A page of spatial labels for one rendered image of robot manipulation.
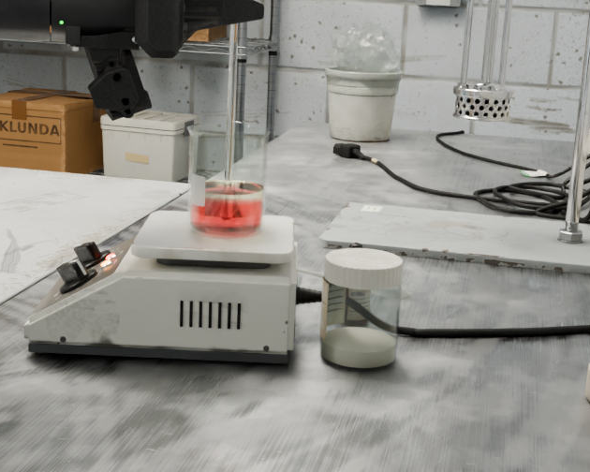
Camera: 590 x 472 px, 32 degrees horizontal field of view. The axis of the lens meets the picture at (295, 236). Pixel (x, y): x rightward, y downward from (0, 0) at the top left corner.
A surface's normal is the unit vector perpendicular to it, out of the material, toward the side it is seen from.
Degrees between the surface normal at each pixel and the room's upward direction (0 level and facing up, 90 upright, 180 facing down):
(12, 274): 0
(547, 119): 90
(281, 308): 90
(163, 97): 90
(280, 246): 0
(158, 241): 0
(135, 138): 92
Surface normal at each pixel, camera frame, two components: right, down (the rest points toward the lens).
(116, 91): 0.28, 0.25
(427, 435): 0.04, -0.97
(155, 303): 0.00, 0.25
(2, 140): -0.25, 0.25
